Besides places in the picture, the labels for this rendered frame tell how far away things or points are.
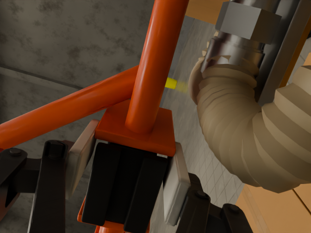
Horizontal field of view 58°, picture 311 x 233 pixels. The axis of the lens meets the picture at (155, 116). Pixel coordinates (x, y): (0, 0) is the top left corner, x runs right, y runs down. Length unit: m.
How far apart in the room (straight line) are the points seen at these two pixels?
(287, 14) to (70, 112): 0.18
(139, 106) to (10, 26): 11.31
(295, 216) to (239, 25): 0.81
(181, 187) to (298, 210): 0.80
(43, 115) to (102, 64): 10.45
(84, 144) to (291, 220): 0.85
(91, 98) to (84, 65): 10.70
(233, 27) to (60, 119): 0.15
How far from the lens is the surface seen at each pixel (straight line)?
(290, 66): 0.29
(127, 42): 10.15
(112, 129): 0.20
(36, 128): 0.25
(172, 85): 8.76
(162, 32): 0.19
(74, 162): 0.16
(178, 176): 0.17
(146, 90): 0.19
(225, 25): 0.21
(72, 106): 0.23
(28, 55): 11.64
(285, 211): 1.01
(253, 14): 0.21
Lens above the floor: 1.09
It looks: 5 degrees down
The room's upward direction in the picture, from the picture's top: 74 degrees counter-clockwise
